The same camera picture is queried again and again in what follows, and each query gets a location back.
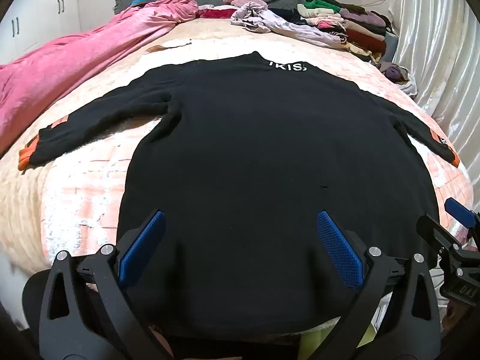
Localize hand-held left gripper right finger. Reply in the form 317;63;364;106
310;211;442;360

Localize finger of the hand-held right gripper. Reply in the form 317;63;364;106
444;198;480;231
416;214;464;257

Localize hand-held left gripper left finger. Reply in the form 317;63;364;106
39;210;167;360

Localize black sweater with orange cuffs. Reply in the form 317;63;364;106
19;50;461;346

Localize purple crumpled clothes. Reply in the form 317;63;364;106
375;62;417;96

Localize pile of folded clothes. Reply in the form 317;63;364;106
268;0;398;62

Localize person's left hand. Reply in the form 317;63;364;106
147;324;172;360

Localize orange white plaid blanket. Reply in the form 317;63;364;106
37;41;477;271

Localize person's yellow-green garment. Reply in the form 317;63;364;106
300;324;377;350

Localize white satin curtain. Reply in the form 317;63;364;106
390;0;480;211

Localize pink velvet blanket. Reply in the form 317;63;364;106
0;0;199;158

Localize lilac crumpled garment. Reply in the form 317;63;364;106
230;2;349;49

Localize red garment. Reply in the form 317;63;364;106
198;5;241;19

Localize white wardrobe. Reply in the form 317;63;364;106
0;0;117;64

